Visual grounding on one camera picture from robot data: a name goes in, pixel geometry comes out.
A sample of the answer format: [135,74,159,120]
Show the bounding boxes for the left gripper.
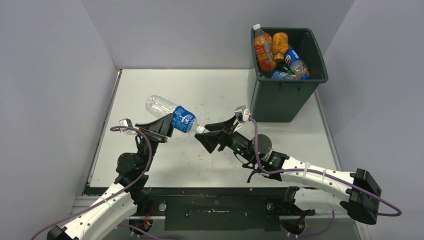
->
[136,113,178,172]

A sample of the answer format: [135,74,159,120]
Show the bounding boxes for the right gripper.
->
[195,115,259,165]

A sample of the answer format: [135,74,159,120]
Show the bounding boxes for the clear bottle blue label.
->
[145,95,206,134]

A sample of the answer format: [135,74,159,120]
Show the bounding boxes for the slim blue label bottle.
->
[271,70,297,80]

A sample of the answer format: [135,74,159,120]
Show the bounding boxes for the green plastic bottle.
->
[275,61,294,74]

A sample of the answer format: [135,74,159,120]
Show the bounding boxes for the large orange label bottle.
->
[252,23,277,72]

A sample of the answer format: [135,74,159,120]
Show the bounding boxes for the blue label bottle blue cap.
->
[283,46,310,80]

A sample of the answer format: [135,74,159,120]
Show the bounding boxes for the orange juice bottle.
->
[271,32,289,62]

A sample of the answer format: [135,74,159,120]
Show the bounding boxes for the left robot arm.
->
[46,113,174,240]

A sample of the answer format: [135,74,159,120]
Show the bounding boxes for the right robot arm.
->
[194,116,382,225]

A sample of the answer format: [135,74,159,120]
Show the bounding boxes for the dark green plastic bin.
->
[247,27,329,123]

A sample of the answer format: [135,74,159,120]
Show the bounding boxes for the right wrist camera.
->
[234,105,251,124]

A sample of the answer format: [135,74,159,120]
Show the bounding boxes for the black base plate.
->
[130,186,316,232]

